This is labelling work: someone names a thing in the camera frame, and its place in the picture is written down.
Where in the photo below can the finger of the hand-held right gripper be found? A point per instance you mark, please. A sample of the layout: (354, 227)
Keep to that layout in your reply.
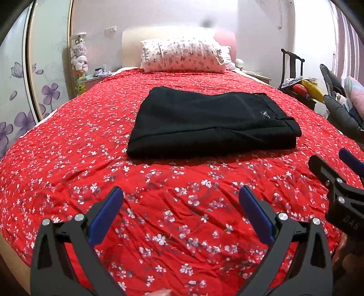
(351, 160)
(324, 170)

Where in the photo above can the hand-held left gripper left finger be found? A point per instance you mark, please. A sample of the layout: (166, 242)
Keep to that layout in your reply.
(105, 219)

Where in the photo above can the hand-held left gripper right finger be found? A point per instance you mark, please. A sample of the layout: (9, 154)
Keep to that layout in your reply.
(257, 217)

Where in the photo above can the black pants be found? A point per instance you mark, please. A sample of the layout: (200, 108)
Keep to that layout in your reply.
(213, 122)

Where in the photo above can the person's right hand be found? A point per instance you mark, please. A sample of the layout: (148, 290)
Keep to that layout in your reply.
(342, 252)

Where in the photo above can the grey padded jacket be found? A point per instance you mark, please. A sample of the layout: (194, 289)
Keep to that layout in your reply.
(338, 111)

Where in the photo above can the pastel cushion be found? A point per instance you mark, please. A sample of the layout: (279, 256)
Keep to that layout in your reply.
(355, 91)

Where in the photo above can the red floral bedsheet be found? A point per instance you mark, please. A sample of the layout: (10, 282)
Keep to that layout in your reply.
(170, 193)

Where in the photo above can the yellow plush toy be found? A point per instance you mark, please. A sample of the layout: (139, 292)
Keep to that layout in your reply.
(312, 89)

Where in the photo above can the red toy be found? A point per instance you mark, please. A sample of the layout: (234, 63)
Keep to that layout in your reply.
(301, 89)

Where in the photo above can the black wooden chair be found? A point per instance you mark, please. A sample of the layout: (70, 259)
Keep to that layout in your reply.
(293, 68)

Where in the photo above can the white bedside table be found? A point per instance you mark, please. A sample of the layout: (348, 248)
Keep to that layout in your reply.
(256, 76)

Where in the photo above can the pink curtain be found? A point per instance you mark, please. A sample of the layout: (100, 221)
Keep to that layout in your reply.
(348, 37)

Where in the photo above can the white round lamp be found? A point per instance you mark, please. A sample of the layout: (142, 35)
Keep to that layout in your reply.
(240, 63)

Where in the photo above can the pink bedside table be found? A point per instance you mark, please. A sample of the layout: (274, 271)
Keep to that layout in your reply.
(95, 79)

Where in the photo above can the wardrobe with purple flowers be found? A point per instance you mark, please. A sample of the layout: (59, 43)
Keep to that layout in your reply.
(48, 71)

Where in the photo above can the pink cushion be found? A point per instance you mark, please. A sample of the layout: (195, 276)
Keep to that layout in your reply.
(226, 42)

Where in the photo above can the stack of plush toys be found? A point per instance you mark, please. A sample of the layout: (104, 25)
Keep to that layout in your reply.
(79, 57)

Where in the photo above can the cream padded headboard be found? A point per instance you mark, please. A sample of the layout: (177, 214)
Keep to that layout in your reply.
(133, 45)

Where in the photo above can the white floral pillow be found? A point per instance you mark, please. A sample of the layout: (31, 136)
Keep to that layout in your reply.
(184, 54)

